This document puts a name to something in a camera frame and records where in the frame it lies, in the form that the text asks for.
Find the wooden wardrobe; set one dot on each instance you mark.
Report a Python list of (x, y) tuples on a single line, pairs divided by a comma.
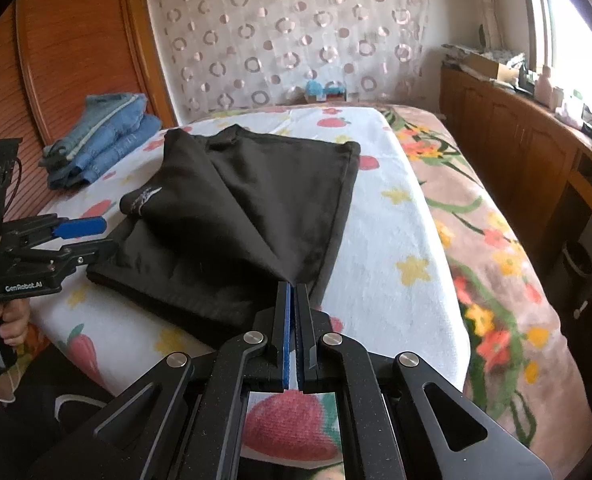
[(71, 45)]

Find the wooden side cabinet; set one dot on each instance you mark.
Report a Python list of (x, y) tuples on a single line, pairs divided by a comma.
[(521, 160)]

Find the person's left hand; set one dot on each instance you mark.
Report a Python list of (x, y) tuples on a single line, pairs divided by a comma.
[(13, 327)]

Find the black pants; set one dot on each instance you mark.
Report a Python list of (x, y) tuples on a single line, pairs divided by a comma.
[(236, 210)]

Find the small box with blue items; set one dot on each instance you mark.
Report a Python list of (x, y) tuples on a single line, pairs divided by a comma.
[(323, 91)]

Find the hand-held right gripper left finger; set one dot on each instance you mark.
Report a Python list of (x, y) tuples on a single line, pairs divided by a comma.
[(289, 340)]

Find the sheer circle pattern curtain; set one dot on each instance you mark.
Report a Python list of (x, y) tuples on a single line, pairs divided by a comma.
[(296, 35)]

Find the pink bottle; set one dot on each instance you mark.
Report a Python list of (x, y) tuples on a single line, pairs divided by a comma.
[(543, 85)]

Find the folded blue jeans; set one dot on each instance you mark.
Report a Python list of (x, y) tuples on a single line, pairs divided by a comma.
[(98, 132)]

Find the person's dark clothing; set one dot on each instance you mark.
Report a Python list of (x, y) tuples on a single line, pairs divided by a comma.
[(21, 425)]

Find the white lace window curtain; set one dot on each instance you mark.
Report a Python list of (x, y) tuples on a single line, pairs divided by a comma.
[(486, 0)]

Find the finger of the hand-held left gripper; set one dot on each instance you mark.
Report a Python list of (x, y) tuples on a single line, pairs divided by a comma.
[(83, 227), (93, 251)]

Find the window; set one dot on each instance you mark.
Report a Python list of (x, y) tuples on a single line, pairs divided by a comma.
[(571, 20)]

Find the open cardboard box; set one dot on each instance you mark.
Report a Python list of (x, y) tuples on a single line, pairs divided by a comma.
[(491, 67)]

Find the pink floral blanket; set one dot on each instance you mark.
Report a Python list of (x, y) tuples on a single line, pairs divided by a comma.
[(496, 270)]

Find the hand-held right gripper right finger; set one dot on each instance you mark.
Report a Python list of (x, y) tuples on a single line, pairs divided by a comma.
[(307, 330)]

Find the white strawberry print towel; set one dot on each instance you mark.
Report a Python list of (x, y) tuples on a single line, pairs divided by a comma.
[(391, 240)]

